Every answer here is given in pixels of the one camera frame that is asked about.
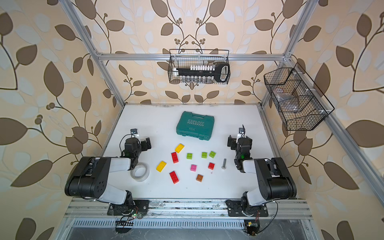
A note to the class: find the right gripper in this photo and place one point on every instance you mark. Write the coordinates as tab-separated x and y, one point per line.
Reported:
233	142

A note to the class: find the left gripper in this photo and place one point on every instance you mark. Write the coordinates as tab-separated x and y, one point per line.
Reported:
143	147

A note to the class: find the small red lego brick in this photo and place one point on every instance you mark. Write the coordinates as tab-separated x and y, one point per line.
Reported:
211	166

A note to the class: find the pink lego brick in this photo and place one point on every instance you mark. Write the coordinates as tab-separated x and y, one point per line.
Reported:
193	168

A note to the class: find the orange lego brick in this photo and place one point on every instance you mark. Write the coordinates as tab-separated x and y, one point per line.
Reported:
199	178

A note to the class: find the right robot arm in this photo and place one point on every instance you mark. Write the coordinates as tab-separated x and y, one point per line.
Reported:
274	181

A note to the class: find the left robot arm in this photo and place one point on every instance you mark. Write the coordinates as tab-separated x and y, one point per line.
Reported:
89	179

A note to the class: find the green lego brick right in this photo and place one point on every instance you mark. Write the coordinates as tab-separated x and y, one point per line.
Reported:
212	154

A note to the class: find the yellow lego brick lower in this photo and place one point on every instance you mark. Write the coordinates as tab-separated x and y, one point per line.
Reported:
161	166

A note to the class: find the yellow lego brick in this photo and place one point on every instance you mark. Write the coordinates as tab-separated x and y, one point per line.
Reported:
179	148
161	166

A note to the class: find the yellow lego brick upper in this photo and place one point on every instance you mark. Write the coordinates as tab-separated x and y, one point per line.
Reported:
179	148

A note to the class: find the green lego brick left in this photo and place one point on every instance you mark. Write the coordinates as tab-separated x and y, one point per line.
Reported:
189	156

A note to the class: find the clear tape roll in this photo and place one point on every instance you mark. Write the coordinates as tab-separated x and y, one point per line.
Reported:
141	172

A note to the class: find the steel hex bolt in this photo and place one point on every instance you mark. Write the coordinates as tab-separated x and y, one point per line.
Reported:
224	164

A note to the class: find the green tool case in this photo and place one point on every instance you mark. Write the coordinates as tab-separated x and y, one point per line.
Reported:
196	126

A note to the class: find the clear plastic bag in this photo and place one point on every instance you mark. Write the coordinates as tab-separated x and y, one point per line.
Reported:
287	102

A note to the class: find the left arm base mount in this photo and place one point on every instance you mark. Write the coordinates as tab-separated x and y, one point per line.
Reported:
139	207

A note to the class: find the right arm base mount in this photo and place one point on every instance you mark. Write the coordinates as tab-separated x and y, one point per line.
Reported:
240	209

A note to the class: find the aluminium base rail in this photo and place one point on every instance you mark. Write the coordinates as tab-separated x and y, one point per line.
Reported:
191	208

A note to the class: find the right wire basket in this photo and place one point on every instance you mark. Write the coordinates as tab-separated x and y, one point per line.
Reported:
314	105

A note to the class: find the wire basket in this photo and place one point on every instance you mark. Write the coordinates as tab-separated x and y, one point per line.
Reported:
314	105
180	58

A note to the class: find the black socket set rail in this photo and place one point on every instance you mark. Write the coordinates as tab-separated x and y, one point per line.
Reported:
218	72

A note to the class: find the back wire basket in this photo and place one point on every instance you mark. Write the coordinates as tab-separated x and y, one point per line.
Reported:
180	58

